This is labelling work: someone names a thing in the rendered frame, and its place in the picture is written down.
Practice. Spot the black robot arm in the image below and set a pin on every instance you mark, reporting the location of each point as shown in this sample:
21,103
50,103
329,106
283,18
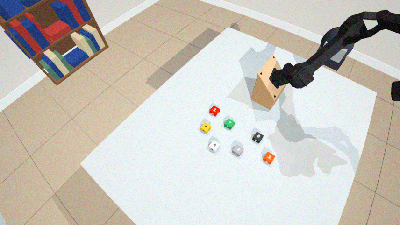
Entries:
351,31

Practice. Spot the red block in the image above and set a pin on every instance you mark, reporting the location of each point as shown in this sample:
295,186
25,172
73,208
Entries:
214,110

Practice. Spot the green digit block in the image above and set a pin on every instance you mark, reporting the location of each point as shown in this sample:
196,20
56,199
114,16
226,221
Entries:
229,124

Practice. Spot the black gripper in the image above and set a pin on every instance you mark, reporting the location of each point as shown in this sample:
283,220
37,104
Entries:
395,91

